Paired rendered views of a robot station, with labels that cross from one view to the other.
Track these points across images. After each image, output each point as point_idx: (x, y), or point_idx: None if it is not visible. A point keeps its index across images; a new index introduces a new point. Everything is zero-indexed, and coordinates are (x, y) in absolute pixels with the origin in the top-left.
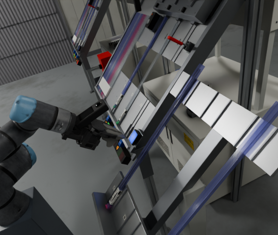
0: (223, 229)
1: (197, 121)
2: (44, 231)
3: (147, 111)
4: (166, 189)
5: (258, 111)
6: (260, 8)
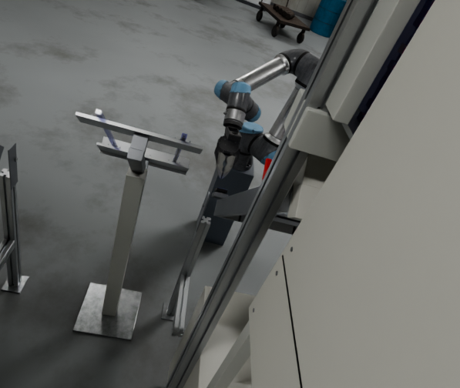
0: (132, 375)
1: (238, 309)
2: (214, 184)
3: None
4: None
5: None
6: (246, 224)
